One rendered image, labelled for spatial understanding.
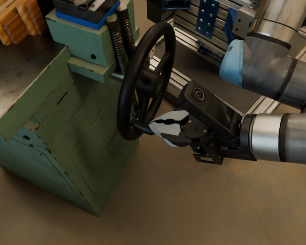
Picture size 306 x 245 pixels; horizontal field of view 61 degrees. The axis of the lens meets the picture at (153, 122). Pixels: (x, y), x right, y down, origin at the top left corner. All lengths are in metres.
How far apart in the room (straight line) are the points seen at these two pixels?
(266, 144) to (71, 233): 1.10
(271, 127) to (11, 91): 0.46
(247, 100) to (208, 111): 1.03
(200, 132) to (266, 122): 0.11
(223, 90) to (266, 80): 1.00
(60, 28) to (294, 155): 0.48
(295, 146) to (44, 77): 0.47
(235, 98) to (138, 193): 0.70
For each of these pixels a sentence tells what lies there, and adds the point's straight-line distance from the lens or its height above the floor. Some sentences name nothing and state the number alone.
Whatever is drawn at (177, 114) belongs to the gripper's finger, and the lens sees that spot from 0.51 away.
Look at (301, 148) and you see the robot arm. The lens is 0.41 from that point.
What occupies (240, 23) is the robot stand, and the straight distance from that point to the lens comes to 0.98.
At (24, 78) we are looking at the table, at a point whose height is 0.90.
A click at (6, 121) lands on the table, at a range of 0.55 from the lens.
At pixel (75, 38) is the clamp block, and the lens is 0.59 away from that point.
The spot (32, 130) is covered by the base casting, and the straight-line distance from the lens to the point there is 0.63.
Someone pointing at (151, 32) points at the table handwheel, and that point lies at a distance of 0.54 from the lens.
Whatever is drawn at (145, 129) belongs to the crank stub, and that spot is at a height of 0.82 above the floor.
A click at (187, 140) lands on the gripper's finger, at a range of 0.46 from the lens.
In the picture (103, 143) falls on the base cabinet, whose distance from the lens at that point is 0.98.
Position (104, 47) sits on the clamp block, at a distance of 0.56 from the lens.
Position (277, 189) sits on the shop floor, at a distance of 1.50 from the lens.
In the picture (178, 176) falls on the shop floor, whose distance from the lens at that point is 1.39.
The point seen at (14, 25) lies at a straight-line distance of 0.65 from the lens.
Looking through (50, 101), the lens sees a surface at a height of 0.82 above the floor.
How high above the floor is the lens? 1.29
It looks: 57 degrees down
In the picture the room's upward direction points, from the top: straight up
